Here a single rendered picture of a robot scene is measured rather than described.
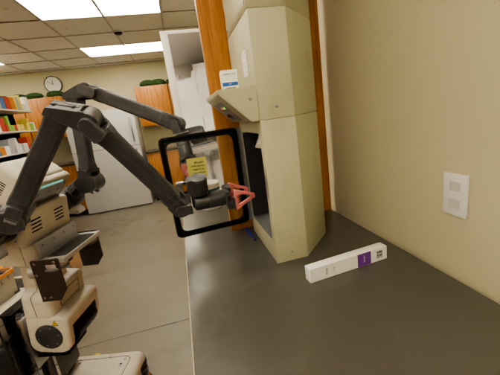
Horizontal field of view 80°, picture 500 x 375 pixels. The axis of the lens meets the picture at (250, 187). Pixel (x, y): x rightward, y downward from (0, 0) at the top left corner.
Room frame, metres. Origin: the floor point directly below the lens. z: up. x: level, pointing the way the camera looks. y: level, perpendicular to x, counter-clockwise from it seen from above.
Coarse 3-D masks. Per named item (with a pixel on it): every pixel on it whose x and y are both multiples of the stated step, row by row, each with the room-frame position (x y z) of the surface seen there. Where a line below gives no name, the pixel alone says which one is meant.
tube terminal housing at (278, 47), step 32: (256, 32) 0.90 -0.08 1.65; (288, 32) 0.92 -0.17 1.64; (256, 64) 0.89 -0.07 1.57; (288, 64) 0.91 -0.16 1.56; (288, 96) 0.91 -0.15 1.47; (256, 128) 0.95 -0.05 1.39; (288, 128) 0.91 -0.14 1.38; (288, 160) 0.91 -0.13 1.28; (320, 160) 1.08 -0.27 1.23; (288, 192) 0.91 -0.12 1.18; (320, 192) 1.06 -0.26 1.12; (256, 224) 1.14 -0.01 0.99; (288, 224) 0.90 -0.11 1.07; (320, 224) 1.03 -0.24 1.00; (288, 256) 0.90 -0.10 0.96
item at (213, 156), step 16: (176, 144) 1.12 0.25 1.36; (192, 144) 1.14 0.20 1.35; (208, 144) 1.16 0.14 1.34; (224, 144) 1.17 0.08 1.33; (176, 160) 1.12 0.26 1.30; (192, 160) 1.14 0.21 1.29; (208, 160) 1.15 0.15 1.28; (224, 160) 1.17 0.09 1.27; (176, 176) 1.12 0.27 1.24; (208, 176) 1.15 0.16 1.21; (224, 176) 1.17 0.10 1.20; (208, 208) 1.14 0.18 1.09; (224, 208) 1.16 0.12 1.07; (240, 208) 1.18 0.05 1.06; (192, 224) 1.12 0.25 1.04; (208, 224) 1.14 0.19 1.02
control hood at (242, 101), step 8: (240, 88) 0.89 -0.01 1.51; (248, 88) 0.89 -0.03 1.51; (216, 96) 0.92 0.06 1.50; (224, 96) 0.87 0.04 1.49; (232, 96) 0.88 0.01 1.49; (240, 96) 0.88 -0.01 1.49; (248, 96) 0.89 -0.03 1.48; (256, 96) 0.89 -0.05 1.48; (216, 104) 1.07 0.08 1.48; (224, 104) 0.95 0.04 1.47; (232, 104) 0.88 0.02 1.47; (240, 104) 0.88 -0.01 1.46; (248, 104) 0.89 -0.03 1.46; (256, 104) 0.89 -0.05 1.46; (240, 112) 0.88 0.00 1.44; (248, 112) 0.89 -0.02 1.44; (256, 112) 0.89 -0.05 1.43; (248, 120) 0.91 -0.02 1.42; (256, 120) 0.89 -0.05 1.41
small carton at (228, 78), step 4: (220, 72) 0.95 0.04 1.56; (224, 72) 0.95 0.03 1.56; (228, 72) 0.95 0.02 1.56; (232, 72) 0.96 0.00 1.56; (236, 72) 0.96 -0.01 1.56; (220, 76) 0.96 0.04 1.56; (224, 76) 0.95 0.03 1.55; (228, 76) 0.95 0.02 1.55; (232, 76) 0.96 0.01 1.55; (236, 76) 0.96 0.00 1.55; (220, 80) 0.99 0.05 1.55; (224, 80) 0.95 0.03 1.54; (228, 80) 0.95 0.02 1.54; (232, 80) 0.95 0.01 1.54; (236, 80) 0.96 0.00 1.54; (224, 84) 0.95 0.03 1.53; (228, 84) 0.95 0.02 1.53; (232, 84) 0.95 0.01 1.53; (236, 84) 0.96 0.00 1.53; (224, 88) 0.95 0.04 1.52; (228, 88) 0.95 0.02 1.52; (232, 88) 0.95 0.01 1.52
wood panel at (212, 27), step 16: (208, 0) 1.25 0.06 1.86; (208, 16) 1.25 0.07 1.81; (224, 16) 1.26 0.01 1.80; (208, 32) 1.24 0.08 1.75; (224, 32) 1.26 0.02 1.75; (208, 48) 1.24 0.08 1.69; (224, 48) 1.25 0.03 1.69; (320, 48) 1.34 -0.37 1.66; (208, 64) 1.24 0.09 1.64; (224, 64) 1.25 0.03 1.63; (320, 64) 1.34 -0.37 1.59; (208, 80) 1.24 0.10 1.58; (320, 80) 1.33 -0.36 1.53; (320, 96) 1.33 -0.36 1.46; (320, 112) 1.33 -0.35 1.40; (224, 128) 1.24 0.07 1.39; (320, 128) 1.33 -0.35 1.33; (320, 144) 1.33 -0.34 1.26; (240, 224) 1.25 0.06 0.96
